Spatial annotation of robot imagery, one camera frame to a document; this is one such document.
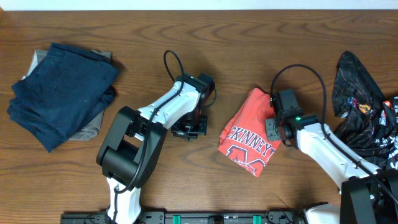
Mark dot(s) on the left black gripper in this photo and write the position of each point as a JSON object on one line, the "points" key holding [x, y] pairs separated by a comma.
{"points": [[189, 130]]}

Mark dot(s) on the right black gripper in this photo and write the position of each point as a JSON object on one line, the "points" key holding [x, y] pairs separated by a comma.
{"points": [[271, 135]]}

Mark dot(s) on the red orange t-shirt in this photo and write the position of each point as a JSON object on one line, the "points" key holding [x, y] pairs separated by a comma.
{"points": [[244, 139]]}

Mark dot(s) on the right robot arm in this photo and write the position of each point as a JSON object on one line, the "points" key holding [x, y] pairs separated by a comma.
{"points": [[368, 193]]}

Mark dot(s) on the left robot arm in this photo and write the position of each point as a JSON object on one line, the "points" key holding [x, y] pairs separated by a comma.
{"points": [[132, 146]]}

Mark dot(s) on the black patterned shirt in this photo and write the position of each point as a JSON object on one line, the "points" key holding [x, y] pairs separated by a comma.
{"points": [[369, 124]]}

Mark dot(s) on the folded grey garment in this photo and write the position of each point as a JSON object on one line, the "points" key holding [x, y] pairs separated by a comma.
{"points": [[89, 131]]}

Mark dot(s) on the folded navy blue garment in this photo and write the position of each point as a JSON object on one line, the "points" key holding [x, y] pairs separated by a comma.
{"points": [[64, 92]]}

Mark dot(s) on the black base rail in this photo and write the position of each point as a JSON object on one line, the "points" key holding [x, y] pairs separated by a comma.
{"points": [[271, 216]]}

